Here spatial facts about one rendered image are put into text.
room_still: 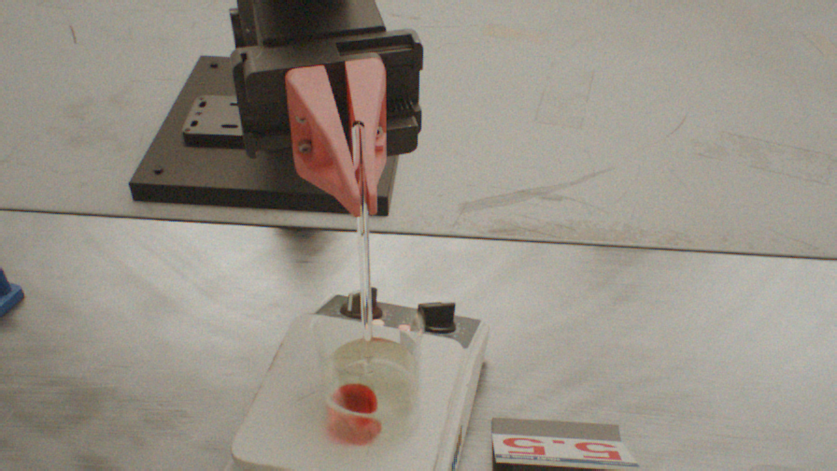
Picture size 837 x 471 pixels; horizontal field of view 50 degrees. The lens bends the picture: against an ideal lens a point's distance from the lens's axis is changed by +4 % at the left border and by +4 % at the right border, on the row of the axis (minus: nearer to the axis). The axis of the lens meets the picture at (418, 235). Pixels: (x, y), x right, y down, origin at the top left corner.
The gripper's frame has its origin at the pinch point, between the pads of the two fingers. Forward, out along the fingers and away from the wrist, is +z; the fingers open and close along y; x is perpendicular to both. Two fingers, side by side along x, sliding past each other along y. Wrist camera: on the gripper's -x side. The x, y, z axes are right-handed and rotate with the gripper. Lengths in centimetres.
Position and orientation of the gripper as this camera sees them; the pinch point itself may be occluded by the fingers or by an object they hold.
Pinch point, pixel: (361, 195)
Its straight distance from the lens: 43.2
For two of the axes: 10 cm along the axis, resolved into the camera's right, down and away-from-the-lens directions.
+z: 2.5, 6.9, -6.8
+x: -0.2, 7.1, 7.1
